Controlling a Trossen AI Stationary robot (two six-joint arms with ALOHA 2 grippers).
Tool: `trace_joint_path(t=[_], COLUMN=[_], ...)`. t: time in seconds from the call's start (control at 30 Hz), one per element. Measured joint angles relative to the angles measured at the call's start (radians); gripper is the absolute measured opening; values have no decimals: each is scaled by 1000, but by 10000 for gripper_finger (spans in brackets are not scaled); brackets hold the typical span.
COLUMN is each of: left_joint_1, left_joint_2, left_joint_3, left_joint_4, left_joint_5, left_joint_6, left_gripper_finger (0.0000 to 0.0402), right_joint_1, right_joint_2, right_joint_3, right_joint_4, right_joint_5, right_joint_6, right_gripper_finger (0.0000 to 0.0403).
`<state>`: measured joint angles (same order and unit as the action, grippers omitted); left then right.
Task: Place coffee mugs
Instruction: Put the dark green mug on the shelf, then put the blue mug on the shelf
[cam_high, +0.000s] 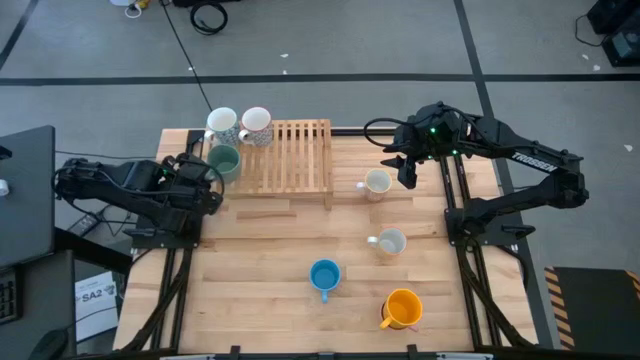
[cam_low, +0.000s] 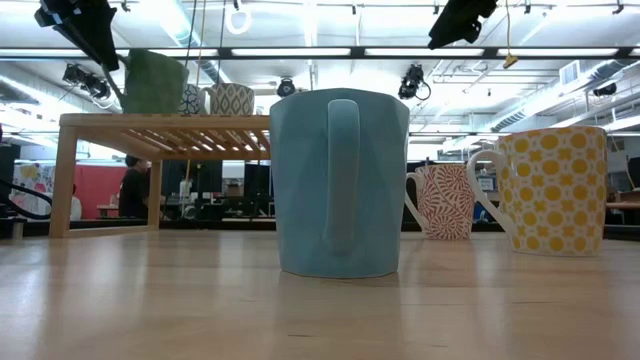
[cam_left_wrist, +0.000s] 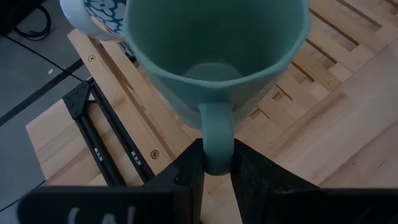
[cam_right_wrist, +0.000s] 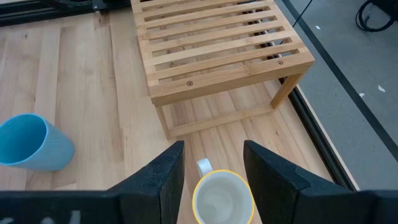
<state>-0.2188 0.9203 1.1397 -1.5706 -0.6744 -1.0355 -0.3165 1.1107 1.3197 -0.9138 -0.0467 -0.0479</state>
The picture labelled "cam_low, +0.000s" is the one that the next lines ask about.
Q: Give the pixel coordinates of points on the black overhead camera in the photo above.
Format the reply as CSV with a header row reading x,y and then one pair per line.
x,y
286,88

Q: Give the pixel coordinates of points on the red partition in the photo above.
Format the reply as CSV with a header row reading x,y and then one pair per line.
x,y
97,190

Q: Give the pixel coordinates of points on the colourful patterned cloth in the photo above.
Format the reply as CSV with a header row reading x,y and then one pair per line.
x,y
30,175

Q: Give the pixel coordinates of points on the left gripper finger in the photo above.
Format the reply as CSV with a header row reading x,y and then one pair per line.
x,y
100,45

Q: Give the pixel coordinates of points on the slatted wooden rack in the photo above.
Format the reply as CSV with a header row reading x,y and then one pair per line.
x,y
150,121

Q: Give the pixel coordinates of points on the yellow dotted mug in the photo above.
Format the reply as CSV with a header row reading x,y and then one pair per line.
x,y
555,200

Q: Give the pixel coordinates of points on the white hanging loop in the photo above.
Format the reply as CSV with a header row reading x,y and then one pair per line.
x,y
226,21

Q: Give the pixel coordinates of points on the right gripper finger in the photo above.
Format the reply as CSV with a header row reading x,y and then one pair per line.
x,y
452,32

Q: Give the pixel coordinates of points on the black overhead frame beam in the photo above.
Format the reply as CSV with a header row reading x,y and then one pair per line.
x,y
357,51

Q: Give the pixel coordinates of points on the silver ventilation duct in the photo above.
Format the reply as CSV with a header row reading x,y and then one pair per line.
x,y
590,75

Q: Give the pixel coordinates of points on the red swirl pattern mug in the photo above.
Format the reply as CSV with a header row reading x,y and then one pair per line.
x,y
447,205

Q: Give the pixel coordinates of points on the green mug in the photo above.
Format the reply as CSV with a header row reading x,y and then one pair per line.
x,y
155,82

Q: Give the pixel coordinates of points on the grey diamond pattern mug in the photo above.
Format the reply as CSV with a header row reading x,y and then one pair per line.
x,y
232,100

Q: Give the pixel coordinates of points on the black room divider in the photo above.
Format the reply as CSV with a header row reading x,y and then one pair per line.
x,y
260,180

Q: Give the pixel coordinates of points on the white mug with blue pattern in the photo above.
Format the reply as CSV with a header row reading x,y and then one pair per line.
x,y
190,102

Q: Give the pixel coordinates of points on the black metal table frame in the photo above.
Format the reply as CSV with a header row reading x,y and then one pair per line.
x,y
215,226

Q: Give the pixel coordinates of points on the person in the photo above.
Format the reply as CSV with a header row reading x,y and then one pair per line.
x,y
132,192

